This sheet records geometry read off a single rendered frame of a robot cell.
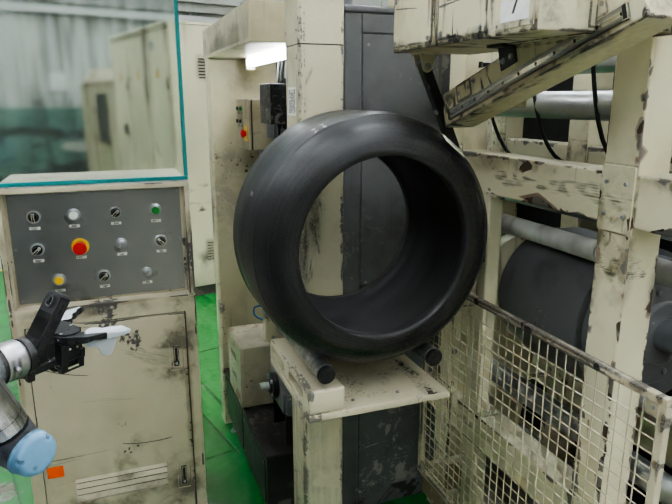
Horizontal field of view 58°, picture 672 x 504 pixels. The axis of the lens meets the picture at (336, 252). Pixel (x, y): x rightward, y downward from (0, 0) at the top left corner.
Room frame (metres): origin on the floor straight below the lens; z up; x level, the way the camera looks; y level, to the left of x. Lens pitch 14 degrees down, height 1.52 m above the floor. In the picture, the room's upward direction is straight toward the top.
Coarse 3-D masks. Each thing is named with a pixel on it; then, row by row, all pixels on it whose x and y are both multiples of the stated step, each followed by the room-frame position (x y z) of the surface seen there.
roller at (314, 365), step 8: (296, 344) 1.45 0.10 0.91; (304, 352) 1.40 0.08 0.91; (304, 360) 1.38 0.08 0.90; (312, 360) 1.34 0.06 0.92; (320, 360) 1.33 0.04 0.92; (312, 368) 1.32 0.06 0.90; (320, 368) 1.30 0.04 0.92; (328, 368) 1.30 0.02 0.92; (320, 376) 1.29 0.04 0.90; (328, 376) 1.30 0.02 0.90
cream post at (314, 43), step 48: (288, 0) 1.74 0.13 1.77; (336, 0) 1.70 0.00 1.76; (288, 48) 1.75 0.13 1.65; (336, 48) 1.70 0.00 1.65; (336, 96) 1.70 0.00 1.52; (336, 192) 1.70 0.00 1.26; (336, 240) 1.70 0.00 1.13; (336, 288) 1.70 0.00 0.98; (336, 432) 1.70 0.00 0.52; (336, 480) 1.70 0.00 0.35
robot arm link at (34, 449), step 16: (0, 384) 0.88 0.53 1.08; (0, 400) 0.87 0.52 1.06; (16, 400) 0.91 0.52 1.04; (0, 416) 0.87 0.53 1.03; (16, 416) 0.89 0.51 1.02; (0, 432) 0.87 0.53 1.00; (16, 432) 0.89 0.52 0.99; (32, 432) 0.91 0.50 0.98; (0, 448) 0.88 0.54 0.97; (16, 448) 0.88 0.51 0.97; (32, 448) 0.89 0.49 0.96; (48, 448) 0.91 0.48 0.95; (0, 464) 0.89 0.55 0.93; (16, 464) 0.87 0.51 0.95; (32, 464) 0.89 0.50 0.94; (48, 464) 0.91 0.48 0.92
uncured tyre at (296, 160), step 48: (288, 144) 1.37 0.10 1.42; (336, 144) 1.30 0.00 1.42; (384, 144) 1.33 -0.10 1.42; (432, 144) 1.38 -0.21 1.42; (240, 192) 1.45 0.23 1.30; (288, 192) 1.27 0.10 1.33; (432, 192) 1.67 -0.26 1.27; (480, 192) 1.45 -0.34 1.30; (240, 240) 1.37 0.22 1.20; (288, 240) 1.26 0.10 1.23; (432, 240) 1.67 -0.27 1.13; (480, 240) 1.42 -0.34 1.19; (288, 288) 1.26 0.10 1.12; (384, 288) 1.65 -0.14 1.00; (432, 288) 1.58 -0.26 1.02; (288, 336) 1.32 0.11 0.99; (336, 336) 1.29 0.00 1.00; (384, 336) 1.33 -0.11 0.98; (432, 336) 1.42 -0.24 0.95
